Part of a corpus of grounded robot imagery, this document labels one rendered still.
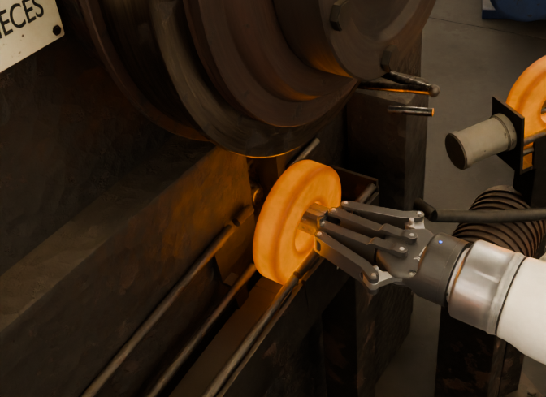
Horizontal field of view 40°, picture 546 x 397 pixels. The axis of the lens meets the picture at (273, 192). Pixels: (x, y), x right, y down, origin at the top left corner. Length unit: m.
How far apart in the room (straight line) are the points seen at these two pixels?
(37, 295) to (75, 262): 0.05
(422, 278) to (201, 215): 0.25
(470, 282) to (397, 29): 0.26
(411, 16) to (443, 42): 2.17
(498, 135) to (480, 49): 1.73
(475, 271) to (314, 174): 0.21
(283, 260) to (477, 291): 0.23
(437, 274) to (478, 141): 0.39
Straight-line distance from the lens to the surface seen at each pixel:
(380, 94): 1.04
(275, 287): 0.95
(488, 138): 1.16
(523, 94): 1.17
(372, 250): 0.84
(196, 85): 0.61
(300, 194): 0.84
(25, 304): 0.70
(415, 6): 0.76
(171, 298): 0.84
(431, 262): 0.80
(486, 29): 3.02
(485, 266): 0.79
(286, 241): 0.86
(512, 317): 0.78
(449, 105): 2.53
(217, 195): 0.86
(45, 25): 0.67
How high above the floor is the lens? 1.34
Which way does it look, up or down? 38 degrees down
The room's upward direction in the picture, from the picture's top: 6 degrees counter-clockwise
